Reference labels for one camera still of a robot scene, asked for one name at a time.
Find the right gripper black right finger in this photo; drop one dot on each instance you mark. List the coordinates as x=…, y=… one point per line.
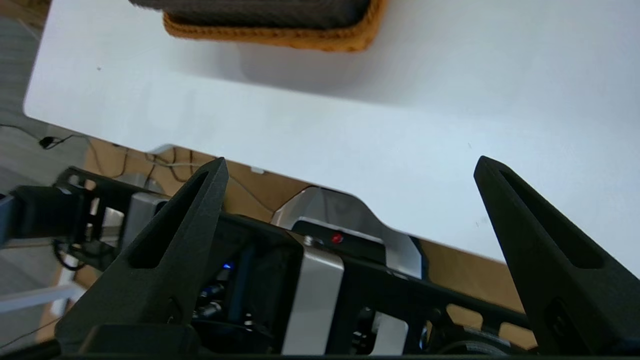
x=575, y=280

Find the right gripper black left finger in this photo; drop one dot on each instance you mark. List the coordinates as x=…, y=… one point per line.
x=165, y=270

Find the dark brown wicker basket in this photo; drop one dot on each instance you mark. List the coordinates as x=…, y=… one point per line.
x=260, y=12

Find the orange wicker basket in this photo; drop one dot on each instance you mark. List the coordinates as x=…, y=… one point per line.
x=325, y=40

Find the black and grey left robot arm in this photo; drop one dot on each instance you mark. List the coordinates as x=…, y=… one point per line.
x=45, y=210

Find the black and silver robot base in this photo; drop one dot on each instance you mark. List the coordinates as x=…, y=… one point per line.
x=320, y=290

